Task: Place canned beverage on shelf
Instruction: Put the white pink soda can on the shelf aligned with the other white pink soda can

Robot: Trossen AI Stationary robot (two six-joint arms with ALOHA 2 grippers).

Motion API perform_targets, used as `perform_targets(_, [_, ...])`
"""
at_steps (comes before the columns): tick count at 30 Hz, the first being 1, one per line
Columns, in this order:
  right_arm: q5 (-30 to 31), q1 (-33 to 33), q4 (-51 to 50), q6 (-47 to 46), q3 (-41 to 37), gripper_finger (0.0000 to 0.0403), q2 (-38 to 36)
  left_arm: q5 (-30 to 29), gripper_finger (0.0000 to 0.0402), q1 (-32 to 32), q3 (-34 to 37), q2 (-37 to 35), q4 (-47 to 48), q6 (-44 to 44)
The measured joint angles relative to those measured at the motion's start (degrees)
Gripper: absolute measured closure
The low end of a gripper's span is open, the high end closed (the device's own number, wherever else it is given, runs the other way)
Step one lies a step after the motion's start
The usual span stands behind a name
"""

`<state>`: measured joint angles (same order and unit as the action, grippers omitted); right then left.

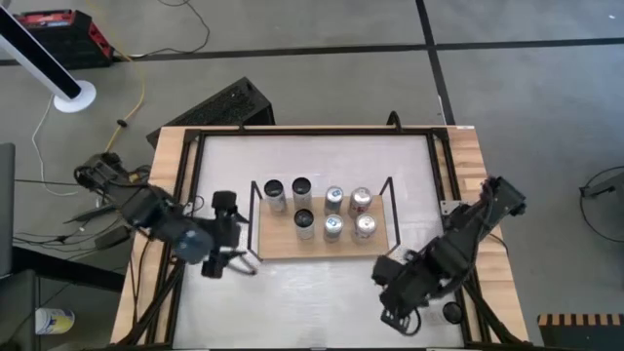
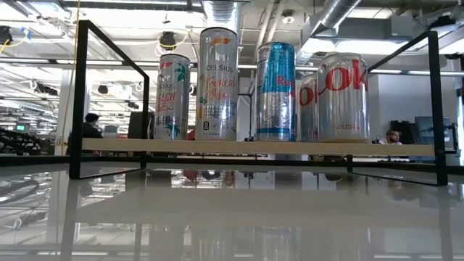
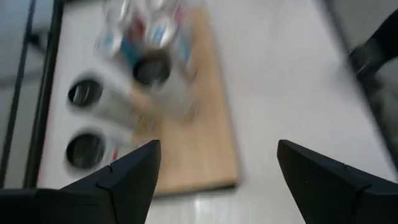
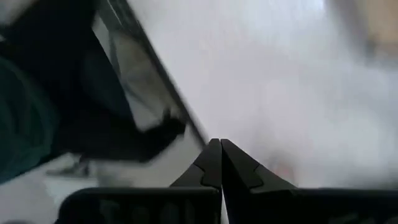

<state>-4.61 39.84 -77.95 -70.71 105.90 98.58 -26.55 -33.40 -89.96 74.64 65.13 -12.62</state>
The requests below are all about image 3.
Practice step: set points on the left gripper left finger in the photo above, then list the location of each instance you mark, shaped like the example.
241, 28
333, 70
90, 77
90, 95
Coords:
93, 205

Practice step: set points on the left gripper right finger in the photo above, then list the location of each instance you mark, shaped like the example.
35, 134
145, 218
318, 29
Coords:
342, 199

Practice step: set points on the white Celsius can orange print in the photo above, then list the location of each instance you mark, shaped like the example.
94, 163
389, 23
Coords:
85, 93

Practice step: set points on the white Celsius peach can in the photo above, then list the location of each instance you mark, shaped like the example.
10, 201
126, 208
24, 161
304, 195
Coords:
152, 70

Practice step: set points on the blue silver Red Bull can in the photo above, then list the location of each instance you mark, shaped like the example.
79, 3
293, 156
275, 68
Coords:
109, 43
160, 32

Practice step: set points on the silver Diet Coke can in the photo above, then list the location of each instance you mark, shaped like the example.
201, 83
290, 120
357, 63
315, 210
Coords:
179, 14
138, 28

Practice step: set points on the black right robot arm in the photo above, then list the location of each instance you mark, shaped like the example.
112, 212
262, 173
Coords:
379, 46

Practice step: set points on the wooden shelf black metal frame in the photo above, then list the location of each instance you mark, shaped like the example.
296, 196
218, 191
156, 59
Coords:
192, 149

